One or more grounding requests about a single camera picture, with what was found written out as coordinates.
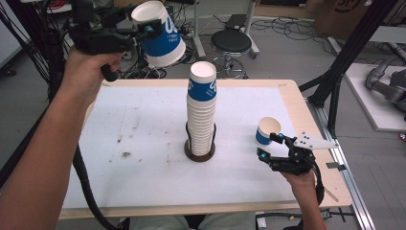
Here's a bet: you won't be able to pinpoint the stack of white paper cups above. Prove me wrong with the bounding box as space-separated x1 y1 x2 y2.
186 60 218 157

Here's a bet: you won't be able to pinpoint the aluminium rail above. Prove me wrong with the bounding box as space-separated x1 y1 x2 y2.
305 98 378 230

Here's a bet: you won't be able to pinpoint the black tape strip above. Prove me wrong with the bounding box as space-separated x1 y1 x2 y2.
326 161 348 173

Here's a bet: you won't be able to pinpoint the black wire cup holder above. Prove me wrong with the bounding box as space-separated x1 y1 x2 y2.
184 121 217 163

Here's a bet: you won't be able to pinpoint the large brown cardboard box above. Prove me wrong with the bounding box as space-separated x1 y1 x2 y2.
314 0 373 33

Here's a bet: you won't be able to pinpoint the thick black sleeved cable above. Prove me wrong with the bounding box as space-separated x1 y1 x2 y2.
72 143 129 230

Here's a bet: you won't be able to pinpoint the white floor board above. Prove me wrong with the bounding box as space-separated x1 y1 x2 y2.
344 61 406 133

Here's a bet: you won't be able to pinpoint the white table mat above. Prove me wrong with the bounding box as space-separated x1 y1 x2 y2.
61 85 300 210

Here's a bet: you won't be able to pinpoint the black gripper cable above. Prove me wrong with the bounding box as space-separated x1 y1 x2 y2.
311 160 327 206

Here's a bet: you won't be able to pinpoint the black floor cables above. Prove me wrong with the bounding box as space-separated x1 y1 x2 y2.
253 14 338 50

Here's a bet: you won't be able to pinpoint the flat black device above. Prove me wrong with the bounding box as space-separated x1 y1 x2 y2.
224 13 249 31

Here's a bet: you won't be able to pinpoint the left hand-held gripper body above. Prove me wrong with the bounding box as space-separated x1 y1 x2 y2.
67 0 138 82

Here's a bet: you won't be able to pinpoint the person's right hand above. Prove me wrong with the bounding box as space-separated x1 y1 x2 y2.
279 169 318 199

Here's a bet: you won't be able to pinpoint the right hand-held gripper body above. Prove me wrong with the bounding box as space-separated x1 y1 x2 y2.
267 131 339 176

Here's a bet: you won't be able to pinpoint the black metal frame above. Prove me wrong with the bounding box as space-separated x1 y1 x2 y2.
298 0 400 139

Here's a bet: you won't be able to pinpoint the black round stool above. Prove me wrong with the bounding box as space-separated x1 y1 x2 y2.
210 29 254 81

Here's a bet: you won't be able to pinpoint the person's legs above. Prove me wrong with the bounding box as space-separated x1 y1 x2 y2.
128 211 257 230

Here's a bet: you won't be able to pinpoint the blue banded paper cup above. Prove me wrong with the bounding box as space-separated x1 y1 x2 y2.
130 0 187 69
254 116 282 147

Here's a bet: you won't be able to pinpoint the person's left hand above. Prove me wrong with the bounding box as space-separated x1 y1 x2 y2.
60 46 127 108

